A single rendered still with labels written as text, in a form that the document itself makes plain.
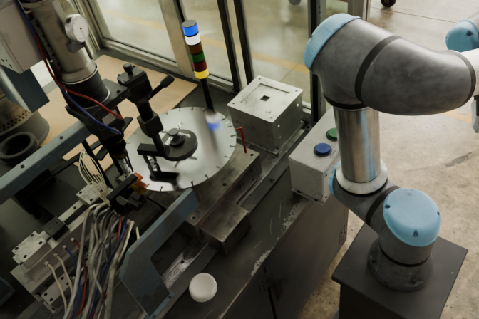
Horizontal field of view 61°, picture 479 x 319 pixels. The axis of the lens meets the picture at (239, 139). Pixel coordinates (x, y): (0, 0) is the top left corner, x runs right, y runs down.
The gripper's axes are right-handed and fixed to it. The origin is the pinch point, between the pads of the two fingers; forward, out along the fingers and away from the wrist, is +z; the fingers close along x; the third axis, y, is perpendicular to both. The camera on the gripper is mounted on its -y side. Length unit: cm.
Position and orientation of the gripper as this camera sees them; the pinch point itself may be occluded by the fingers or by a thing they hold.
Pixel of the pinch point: (462, 115)
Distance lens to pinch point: 129.2
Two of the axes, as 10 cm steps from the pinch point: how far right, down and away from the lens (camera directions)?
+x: -0.3, -6.9, 7.2
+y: 9.9, -1.2, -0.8
